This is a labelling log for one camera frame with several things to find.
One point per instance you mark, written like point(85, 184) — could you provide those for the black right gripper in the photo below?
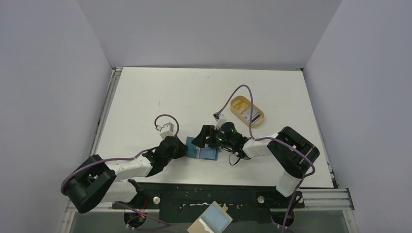
point(208, 137)

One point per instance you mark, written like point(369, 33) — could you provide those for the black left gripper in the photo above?
point(180, 148)

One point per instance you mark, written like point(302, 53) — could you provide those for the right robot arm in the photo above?
point(294, 153)

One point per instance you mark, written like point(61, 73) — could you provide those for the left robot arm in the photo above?
point(99, 180)

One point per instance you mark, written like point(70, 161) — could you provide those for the gold VIP card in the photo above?
point(241, 106)

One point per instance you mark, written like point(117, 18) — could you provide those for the white VIP card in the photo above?
point(251, 115)

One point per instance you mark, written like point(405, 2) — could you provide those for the blue card on cardboard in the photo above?
point(214, 219)

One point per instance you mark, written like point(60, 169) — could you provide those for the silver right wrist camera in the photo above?
point(219, 116)

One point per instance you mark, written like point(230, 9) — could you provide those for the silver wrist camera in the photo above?
point(166, 130)
point(219, 116)

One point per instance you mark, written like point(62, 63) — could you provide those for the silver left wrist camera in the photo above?
point(166, 130)

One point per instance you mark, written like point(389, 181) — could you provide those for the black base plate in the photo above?
point(181, 203)

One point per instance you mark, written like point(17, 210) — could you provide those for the aluminium right side rail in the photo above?
point(331, 171)

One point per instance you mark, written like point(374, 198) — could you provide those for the aluminium front rail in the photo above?
point(327, 210)

